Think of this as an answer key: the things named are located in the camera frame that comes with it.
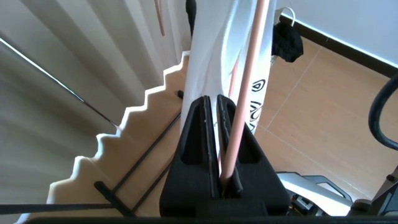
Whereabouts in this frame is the black clothes rack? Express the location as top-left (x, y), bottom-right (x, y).
top-left (0, 0), bottom-right (197, 218)

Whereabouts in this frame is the black garment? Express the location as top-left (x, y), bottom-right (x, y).
top-left (271, 21), bottom-right (305, 63)

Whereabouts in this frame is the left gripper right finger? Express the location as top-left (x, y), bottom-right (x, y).
top-left (216, 94), bottom-right (290, 217)

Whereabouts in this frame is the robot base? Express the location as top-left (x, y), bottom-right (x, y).
top-left (276, 167), bottom-right (398, 218)

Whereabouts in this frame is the black cable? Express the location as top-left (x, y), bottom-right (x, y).
top-left (368, 73), bottom-right (398, 152)

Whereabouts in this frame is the white printed T-shirt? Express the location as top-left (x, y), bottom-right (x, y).
top-left (180, 0), bottom-right (277, 135)

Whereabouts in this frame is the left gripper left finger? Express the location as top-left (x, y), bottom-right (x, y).
top-left (159, 95), bottom-right (222, 218)

